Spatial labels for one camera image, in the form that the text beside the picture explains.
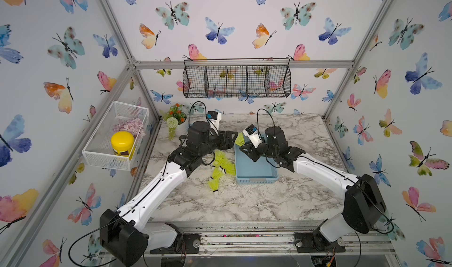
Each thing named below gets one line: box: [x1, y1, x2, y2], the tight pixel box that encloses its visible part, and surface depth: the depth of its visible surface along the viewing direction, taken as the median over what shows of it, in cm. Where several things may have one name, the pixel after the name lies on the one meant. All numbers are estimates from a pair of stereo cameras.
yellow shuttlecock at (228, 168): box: [218, 161, 237, 176], surface depth 95 cm
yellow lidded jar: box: [110, 130, 135, 157], surface depth 65 cm
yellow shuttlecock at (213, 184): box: [207, 178, 220, 194], surface depth 90 cm
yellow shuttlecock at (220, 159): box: [213, 149, 227, 168], surface depth 98 cm
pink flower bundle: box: [112, 118, 146, 139], surface depth 70 cm
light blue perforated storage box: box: [234, 144, 279, 185], surface depth 90 cm
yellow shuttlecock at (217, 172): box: [209, 166, 224, 180], surface depth 93 cm
